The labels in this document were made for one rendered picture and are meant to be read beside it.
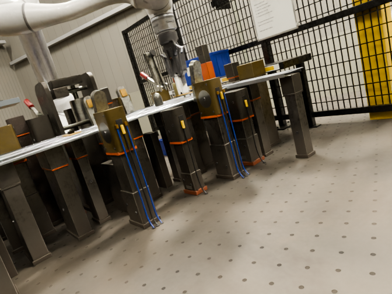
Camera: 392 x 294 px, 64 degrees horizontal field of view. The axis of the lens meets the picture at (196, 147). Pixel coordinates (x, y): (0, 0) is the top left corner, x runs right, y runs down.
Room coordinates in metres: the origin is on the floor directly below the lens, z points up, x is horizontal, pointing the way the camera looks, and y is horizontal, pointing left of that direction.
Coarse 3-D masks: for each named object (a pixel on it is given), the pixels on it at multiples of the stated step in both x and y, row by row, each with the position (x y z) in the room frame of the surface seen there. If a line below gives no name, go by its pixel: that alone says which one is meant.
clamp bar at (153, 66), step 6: (144, 54) 1.38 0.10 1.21; (150, 54) 1.35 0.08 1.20; (150, 60) 1.38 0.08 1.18; (150, 66) 1.36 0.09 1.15; (156, 66) 1.38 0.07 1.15; (150, 72) 1.37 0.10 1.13; (156, 72) 1.38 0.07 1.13; (156, 78) 1.35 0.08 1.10; (162, 78) 1.37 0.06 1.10; (156, 84) 1.36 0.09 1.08; (162, 84) 1.37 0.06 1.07
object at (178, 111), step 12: (180, 108) 0.98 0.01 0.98; (168, 120) 0.99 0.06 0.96; (180, 120) 0.97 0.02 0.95; (168, 132) 1.00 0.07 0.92; (180, 132) 0.96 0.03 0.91; (180, 144) 0.98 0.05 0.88; (180, 156) 0.99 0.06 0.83; (192, 156) 0.99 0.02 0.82; (180, 168) 1.01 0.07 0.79; (192, 168) 0.98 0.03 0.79; (192, 180) 0.97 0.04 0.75; (192, 192) 0.97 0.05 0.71
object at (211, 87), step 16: (208, 80) 1.01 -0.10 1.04; (208, 96) 1.02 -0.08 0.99; (224, 96) 1.03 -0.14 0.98; (208, 112) 1.04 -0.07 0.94; (224, 112) 1.03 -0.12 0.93; (208, 128) 1.06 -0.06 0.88; (224, 128) 1.03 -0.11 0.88; (224, 144) 1.02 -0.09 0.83; (224, 160) 1.03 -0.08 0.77; (224, 176) 1.04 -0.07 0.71
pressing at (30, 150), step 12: (228, 84) 1.30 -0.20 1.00; (180, 96) 1.35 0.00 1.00; (192, 96) 1.15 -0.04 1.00; (144, 108) 1.24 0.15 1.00; (156, 108) 1.05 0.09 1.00; (168, 108) 1.05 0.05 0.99; (132, 120) 1.00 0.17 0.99; (84, 132) 0.92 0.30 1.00; (96, 132) 0.92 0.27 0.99; (36, 144) 0.98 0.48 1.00; (48, 144) 0.85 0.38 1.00; (60, 144) 0.86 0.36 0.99; (0, 156) 0.90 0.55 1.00; (12, 156) 0.80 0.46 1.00; (24, 156) 0.80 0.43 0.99
